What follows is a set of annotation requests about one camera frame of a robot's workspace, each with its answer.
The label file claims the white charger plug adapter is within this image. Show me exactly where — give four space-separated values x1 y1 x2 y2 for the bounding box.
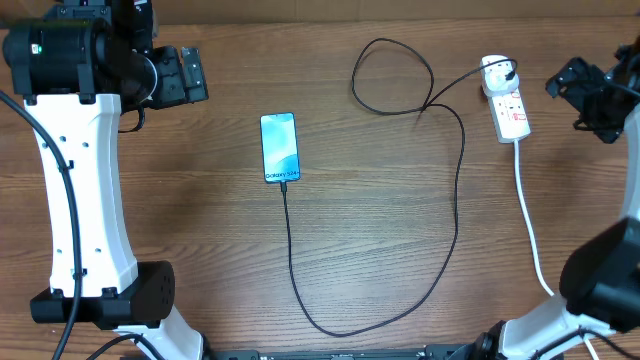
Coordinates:
480 55 519 97

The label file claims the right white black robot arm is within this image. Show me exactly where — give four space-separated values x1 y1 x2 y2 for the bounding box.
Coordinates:
451 46 639 359

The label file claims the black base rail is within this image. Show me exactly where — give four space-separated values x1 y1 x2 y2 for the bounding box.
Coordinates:
211 344 474 360

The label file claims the white power strip cord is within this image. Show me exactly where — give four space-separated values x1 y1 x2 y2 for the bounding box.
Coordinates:
512 139 601 360

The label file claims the black USB charging cable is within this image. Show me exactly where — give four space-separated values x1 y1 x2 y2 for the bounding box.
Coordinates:
279 37 519 338

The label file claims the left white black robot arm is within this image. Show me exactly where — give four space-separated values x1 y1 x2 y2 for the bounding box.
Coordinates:
2 0 213 359

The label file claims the blue Samsung Galaxy smartphone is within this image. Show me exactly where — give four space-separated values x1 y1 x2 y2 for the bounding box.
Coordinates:
260 112 301 183

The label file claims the white power strip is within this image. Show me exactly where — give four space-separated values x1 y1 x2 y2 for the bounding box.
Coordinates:
488 89 531 144

